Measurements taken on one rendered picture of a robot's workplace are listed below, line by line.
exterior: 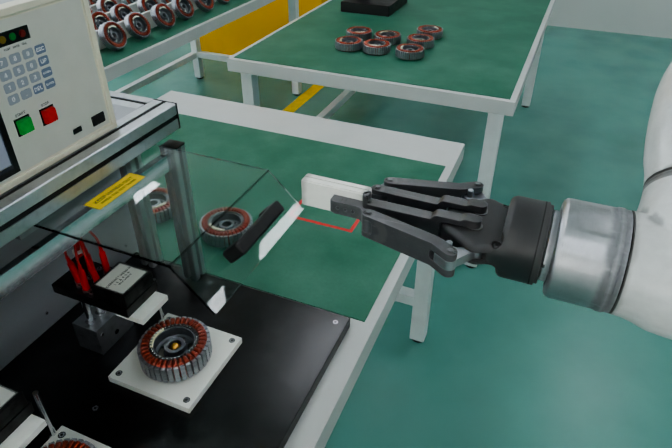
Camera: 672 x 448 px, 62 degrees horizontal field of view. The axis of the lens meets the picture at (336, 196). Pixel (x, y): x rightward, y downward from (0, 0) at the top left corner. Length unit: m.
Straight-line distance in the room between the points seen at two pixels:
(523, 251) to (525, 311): 1.75
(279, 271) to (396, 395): 0.86
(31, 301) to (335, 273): 0.54
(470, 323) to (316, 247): 1.05
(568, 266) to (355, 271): 0.70
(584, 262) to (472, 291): 1.79
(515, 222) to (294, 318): 0.60
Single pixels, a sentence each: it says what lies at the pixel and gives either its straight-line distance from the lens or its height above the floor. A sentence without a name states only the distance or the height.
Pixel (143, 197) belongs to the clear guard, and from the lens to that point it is 0.82.
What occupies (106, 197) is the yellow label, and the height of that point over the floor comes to 1.07.
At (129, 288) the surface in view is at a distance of 0.90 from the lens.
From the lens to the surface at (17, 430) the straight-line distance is 0.83.
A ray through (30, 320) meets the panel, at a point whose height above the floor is 0.81.
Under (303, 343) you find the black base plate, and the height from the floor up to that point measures 0.77.
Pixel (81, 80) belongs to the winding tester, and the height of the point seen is 1.20.
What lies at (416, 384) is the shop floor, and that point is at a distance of 1.92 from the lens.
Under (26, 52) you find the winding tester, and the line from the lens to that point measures 0.80.
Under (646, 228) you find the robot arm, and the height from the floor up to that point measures 1.23.
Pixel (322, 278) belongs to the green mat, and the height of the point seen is 0.75.
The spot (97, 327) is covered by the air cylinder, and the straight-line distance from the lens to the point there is 1.00.
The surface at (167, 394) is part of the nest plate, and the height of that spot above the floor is 0.78.
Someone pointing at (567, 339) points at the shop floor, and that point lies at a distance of 2.19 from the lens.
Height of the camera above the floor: 1.49
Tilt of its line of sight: 33 degrees down
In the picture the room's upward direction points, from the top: straight up
